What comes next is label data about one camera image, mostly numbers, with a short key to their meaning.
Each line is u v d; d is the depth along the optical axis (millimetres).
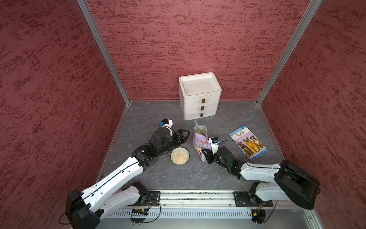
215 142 743
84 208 377
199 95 915
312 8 712
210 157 750
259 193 610
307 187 421
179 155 848
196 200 754
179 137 624
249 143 947
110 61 937
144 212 718
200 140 757
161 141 533
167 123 669
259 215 715
